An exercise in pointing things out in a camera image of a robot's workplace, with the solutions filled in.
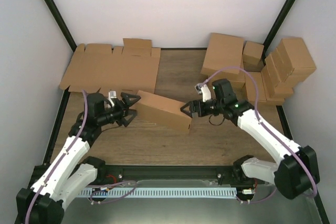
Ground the light blue slotted cable duct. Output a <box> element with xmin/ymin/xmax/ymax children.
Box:
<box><xmin>77</xmin><ymin>187</ymin><xmax>237</xmax><ymax>199</ymax></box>

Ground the leaning folded cardboard box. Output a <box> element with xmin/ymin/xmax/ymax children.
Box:
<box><xmin>261</xmin><ymin>52</ymin><xmax>293</xmax><ymax>99</ymax></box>

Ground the large folded cardboard box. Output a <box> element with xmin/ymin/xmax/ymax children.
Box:
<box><xmin>201</xmin><ymin>33</ymin><xmax>244</xmax><ymax>81</ymax></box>

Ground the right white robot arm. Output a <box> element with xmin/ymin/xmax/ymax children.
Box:
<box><xmin>180</xmin><ymin>79</ymin><xmax>320</xmax><ymax>199</ymax></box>

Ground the left black frame post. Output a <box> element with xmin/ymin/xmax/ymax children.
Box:
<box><xmin>44</xmin><ymin>0</ymin><xmax>77</xmax><ymax>52</ymax></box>

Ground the brown cardboard box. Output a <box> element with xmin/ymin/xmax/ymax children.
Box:
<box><xmin>135</xmin><ymin>90</ymin><xmax>192</xmax><ymax>133</ymax></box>

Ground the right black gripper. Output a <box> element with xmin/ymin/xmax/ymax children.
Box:
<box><xmin>181</xmin><ymin>100</ymin><xmax>224</xmax><ymax>119</ymax></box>

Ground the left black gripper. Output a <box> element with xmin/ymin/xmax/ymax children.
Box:
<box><xmin>99</xmin><ymin>93</ymin><xmax>142</xmax><ymax>127</ymax></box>

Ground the small folded cardboard box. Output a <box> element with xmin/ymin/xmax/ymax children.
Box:
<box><xmin>243</xmin><ymin>41</ymin><xmax>264</xmax><ymax>66</ymax></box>

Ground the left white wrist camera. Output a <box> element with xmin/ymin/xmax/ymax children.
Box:
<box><xmin>107</xmin><ymin>90</ymin><xmax>117</xmax><ymax>108</ymax></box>

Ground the middle folded cardboard box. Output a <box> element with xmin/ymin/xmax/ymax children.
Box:
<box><xmin>243</xmin><ymin>72</ymin><xmax>266</xmax><ymax>104</ymax></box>

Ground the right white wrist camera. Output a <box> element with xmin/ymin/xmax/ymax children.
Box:
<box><xmin>195</xmin><ymin>83</ymin><xmax>212</xmax><ymax>102</ymax></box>

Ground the low cardboard box stack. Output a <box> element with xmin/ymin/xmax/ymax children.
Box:
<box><xmin>266</xmin><ymin>97</ymin><xmax>285</xmax><ymax>106</ymax></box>

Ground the flat cardboard sheet stack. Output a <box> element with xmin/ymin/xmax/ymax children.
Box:
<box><xmin>59</xmin><ymin>38</ymin><xmax>161</xmax><ymax>94</ymax></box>

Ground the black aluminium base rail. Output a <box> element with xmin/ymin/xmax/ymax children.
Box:
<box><xmin>34</xmin><ymin>165</ymin><xmax>276</xmax><ymax>183</ymax></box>

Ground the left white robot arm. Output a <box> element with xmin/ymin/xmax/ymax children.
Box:
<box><xmin>16</xmin><ymin>91</ymin><xmax>141</xmax><ymax>223</ymax></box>

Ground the tall folded cardboard box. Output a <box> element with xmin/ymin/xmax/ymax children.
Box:
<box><xmin>277</xmin><ymin>37</ymin><xmax>316</xmax><ymax>82</ymax></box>

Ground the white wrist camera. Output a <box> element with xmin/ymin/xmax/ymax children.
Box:
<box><xmin>107</xmin><ymin>90</ymin><xmax>117</xmax><ymax>108</ymax></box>
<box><xmin>195</xmin><ymin>83</ymin><xmax>212</xmax><ymax>102</ymax></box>

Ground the black frame post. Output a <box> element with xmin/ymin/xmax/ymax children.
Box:
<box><xmin>263</xmin><ymin>0</ymin><xmax>296</xmax><ymax>53</ymax></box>
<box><xmin>44</xmin><ymin>0</ymin><xmax>77</xmax><ymax>52</ymax></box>

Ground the right black frame post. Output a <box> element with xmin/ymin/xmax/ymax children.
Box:
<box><xmin>263</xmin><ymin>0</ymin><xmax>296</xmax><ymax>53</ymax></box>

